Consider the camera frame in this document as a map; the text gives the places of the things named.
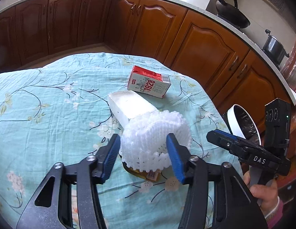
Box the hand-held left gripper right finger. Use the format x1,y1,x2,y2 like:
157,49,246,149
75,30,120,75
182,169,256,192
166,133,268,229

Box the red white milk carton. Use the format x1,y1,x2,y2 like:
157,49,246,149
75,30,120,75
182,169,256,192
127,65,171,99

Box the dark steel pot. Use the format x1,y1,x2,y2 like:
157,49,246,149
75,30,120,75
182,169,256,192
262,29,290,62

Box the yellow snack wrapper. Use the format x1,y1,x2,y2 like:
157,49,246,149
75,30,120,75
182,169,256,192
123,162,160,180

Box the person's right hand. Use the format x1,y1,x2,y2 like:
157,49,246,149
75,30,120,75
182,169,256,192
243,171,280,220

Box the person's right forearm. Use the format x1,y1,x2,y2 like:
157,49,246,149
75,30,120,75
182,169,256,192
264,197,285,229

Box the brown wooden lower cabinets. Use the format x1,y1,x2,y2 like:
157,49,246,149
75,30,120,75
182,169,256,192
0,0,292,134

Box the white foam block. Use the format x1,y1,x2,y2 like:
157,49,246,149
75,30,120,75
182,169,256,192
108,91,158,129

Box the black bin with white rim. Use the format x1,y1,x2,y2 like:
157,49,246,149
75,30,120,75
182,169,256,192
225,104,262,148

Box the light blue floral tablecloth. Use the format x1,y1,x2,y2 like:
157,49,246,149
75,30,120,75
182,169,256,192
0,52,244,229

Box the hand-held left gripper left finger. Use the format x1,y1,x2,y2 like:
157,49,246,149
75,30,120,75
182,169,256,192
15,134,121,229

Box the white foam fruit net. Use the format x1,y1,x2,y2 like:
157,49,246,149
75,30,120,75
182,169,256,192
120,110,192,172

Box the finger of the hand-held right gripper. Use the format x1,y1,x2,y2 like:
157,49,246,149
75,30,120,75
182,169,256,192
214,129,258,146
206,131,249,158

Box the black wok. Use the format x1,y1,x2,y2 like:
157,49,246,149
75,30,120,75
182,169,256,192
208,0,251,29

